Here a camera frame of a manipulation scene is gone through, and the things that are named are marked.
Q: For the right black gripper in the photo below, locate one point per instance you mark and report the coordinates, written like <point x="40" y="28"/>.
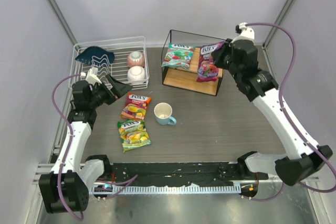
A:
<point x="220" y="57"/>

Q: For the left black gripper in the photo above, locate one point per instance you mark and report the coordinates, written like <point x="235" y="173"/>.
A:
<point x="110" y="87"/>

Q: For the purple berries candy bag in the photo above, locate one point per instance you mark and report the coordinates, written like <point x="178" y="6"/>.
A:
<point x="207" y="71"/>

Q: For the light blue mug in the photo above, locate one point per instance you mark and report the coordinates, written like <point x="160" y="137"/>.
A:
<point x="163" y="114"/>

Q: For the teal mint candy bag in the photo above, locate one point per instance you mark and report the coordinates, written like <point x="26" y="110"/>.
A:
<point x="178" y="56"/>

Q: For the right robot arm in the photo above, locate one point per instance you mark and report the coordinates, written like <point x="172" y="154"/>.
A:
<point x="303" y="156"/>

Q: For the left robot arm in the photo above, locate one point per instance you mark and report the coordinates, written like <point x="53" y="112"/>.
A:
<point x="66" y="187"/>

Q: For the orange fruits candy bag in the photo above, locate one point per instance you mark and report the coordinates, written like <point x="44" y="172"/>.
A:
<point x="136" y="107"/>

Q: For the green spring tea candy bag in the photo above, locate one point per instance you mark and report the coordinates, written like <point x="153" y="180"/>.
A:
<point x="133" y="134"/>

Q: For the black wood two-tier shelf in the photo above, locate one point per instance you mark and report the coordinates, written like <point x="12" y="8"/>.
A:
<point x="186" y="79"/>

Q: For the white ceramic bowl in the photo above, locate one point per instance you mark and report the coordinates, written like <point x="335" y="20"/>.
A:
<point x="136" y="73"/>

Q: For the pink ceramic bowl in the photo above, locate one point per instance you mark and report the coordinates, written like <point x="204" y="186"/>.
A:
<point x="136" y="58"/>

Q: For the dark blue plate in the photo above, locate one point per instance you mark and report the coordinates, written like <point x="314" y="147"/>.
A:
<point x="95" y="55"/>

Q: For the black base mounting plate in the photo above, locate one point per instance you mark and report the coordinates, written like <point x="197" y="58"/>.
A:
<point x="181" y="174"/>

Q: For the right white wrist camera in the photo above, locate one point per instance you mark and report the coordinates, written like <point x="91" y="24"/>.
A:
<point x="244" y="32"/>

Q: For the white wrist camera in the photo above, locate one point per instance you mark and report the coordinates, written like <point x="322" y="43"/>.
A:
<point x="91" y="76"/>
<point x="244" y="32"/>

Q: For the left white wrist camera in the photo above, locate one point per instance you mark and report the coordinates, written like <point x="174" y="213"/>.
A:
<point x="91" y="76"/>

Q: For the white wire dish rack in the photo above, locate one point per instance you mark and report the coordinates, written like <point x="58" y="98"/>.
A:
<point x="118" y="68"/>

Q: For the white slotted cable duct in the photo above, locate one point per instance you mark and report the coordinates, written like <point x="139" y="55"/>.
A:
<point x="153" y="190"/>

